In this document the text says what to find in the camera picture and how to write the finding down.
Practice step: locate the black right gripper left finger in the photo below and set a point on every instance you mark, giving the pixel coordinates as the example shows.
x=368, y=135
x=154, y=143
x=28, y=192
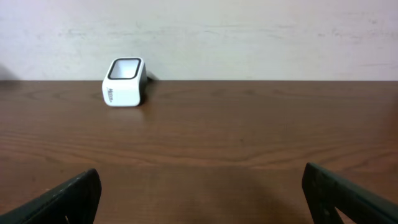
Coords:
x=74, y=201

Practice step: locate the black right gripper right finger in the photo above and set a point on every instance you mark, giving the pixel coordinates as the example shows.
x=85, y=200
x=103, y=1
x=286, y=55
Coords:
x=326, y=193

